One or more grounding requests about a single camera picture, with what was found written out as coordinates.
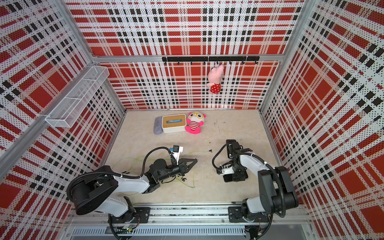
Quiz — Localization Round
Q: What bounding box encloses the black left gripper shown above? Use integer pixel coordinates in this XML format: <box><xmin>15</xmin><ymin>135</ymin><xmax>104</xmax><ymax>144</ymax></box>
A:
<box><xmin>158</xmin><ymin>158</ymin><xmax>198</xmax><ymax>182</ymax></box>

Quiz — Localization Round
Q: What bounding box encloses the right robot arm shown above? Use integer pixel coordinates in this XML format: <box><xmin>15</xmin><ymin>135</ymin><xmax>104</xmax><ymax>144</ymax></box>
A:
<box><xmin>212</xmin><ymin>140</ymin><xmax>299</xmax><ymax>223</ymax></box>

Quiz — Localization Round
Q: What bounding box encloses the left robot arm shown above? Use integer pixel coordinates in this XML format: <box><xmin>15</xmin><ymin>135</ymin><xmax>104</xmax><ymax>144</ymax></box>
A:
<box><xmin>66</xmin><ymin>145</ymin><xmax>198</xmax><ymax>224</ymax></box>

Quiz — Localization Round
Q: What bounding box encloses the grey oval pad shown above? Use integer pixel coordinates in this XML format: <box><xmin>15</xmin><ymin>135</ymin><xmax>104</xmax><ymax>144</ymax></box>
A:
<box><xmin>154</xmin><ymin>117</ymin><xmax>163</xmax><ymax>135</ymax></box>

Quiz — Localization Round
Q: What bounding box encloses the pink owl plush toy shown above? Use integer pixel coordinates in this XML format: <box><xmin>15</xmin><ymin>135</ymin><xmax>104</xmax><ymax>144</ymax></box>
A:
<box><xmin>185</xmin><ymin>112</ymin><xmax>207</xmax><ymax>135</ymax></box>

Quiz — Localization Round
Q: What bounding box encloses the pink pig plush hanging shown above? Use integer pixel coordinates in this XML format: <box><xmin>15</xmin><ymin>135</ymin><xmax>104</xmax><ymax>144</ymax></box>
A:
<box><xmin>207</xmin><ymin>65</ymin><xmax>224</xmax><ymax>94</ymax></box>

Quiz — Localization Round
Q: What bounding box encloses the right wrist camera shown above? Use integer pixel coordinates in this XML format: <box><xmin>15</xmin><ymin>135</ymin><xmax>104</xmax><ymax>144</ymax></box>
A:
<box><xmin>226</xmin><ymin>140</ymin><xmax>243</xmax><ymax>159</ymax></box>

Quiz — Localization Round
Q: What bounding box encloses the metal base rail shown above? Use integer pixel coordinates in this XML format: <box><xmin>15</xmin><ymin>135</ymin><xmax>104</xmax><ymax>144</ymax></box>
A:
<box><xmin>65</xmin><ymin>203</ymin><xmax>313</xmax><ymax>238</ymax></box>

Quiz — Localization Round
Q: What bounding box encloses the black hook rail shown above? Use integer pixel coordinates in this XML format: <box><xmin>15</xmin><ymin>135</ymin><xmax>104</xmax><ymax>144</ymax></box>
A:
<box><xmin>162</xmin><ymin>56</ymin><xmax>260</xmax><ymax>64</ymax></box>

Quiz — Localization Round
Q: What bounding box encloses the white wire mesh basket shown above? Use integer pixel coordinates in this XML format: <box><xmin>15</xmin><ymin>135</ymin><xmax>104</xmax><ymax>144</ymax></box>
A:
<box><xmin>45</xmin><ymin>66</ymin><xmax>109</xmax><ymax>128</ymax></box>

